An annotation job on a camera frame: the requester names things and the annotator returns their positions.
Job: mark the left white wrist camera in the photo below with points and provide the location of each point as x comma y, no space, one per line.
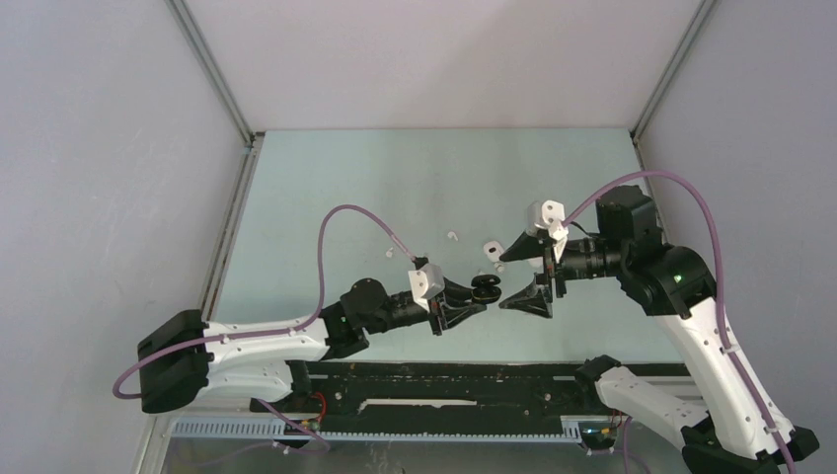
426,283

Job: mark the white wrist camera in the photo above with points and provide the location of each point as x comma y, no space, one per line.
426,283
546,220

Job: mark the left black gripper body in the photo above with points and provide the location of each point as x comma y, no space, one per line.
434,311

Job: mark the left aluminium frame post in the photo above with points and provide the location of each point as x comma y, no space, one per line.
200,48

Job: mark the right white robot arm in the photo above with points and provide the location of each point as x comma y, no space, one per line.
736,428

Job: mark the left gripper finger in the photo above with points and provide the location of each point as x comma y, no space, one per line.
457,315
457,294

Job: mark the aluminium frame post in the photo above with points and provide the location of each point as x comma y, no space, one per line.
695,27
200,48

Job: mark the white cable duct rail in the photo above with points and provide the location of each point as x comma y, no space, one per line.
275,429

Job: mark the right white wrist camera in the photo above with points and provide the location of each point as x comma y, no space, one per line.
546,220

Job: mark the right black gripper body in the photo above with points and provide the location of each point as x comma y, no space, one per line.
553,268

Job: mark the black earbud charging case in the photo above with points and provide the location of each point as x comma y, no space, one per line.
485,289

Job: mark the right aluminium frame post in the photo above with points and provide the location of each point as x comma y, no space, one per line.
695,27

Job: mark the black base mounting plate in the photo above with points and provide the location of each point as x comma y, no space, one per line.
445,398

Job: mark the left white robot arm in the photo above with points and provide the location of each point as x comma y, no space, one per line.
267,360

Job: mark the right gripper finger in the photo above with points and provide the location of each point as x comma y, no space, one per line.
535,299
524,248

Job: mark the white case with black window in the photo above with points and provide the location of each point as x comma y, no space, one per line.
493,251

